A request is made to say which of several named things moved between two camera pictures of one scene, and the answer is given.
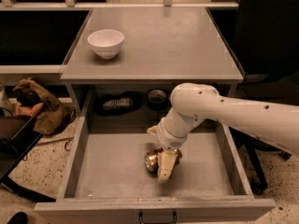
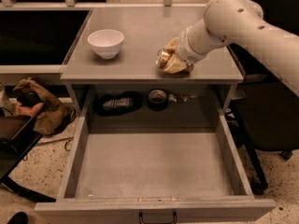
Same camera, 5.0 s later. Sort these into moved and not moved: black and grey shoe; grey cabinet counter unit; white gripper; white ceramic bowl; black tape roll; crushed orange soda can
Moved: crushed orange soda can; white gripper
Not moved: black and grey shoe; grey cabinet counter unit; black tape roll; white ceramic bowl
